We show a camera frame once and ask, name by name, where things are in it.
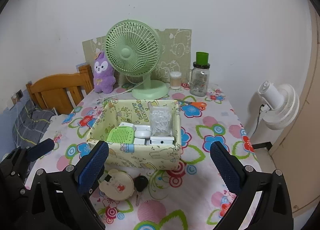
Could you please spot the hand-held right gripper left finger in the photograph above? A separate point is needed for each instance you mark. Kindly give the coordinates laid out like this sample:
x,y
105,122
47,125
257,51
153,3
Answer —
x,y
93,167

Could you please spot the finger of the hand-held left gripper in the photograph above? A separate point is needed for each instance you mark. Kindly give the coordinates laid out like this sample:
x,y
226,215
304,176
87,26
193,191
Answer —
x,y
41,148

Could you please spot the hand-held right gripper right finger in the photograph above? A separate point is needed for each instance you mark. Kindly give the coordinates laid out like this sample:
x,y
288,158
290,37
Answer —
x,y
225,167

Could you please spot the green perforated square case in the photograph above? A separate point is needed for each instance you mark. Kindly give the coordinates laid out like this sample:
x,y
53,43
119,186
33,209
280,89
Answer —
x,y
120,135

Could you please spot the yellow printed storage box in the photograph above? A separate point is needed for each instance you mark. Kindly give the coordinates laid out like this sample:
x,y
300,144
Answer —
x,y
140,156

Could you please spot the white rounded earbud case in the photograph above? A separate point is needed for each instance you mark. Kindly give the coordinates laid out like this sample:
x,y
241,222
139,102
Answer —
x,y
142,134

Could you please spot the grey plaid pillow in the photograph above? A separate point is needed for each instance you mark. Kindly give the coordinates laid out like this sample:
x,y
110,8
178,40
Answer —
x,y
30,125

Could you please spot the round cream pouch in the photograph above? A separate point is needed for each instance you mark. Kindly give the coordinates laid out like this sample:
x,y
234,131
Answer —
x,y
117,185

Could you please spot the floral tablecloth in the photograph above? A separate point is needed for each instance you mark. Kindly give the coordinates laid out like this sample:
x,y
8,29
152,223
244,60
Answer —
x,y
212,125

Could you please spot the black car key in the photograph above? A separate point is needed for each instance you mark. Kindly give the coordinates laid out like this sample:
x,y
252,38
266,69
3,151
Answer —
x,y
141,183

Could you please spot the wooden chair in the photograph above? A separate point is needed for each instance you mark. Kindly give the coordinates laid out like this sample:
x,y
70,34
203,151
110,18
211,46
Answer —
x,y
57,87

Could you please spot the clear bag of white clips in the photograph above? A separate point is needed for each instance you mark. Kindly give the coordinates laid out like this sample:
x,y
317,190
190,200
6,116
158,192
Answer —
x,y
161,122

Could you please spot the white floor fan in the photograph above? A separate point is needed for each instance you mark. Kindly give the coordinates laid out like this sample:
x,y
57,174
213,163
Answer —
x,y
282,106

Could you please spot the glass jar with green lid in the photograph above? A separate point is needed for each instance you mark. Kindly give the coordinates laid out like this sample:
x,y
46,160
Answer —
x,y
199,80

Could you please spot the purple plush toy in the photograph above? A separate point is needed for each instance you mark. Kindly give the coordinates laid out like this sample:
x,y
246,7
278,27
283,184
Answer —
x,y
103,75

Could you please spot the cotton swab jar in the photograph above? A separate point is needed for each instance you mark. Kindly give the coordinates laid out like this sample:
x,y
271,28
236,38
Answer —
x,y
175,81

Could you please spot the beige door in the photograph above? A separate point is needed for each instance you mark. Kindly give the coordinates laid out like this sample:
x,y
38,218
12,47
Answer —
x,y
311,107

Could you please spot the green desk fan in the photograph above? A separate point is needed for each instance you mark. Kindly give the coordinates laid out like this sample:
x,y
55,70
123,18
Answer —
x,y
131,50

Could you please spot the printed cardboard panel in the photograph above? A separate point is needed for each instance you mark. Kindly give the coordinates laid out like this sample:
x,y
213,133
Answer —
x,y
176,47

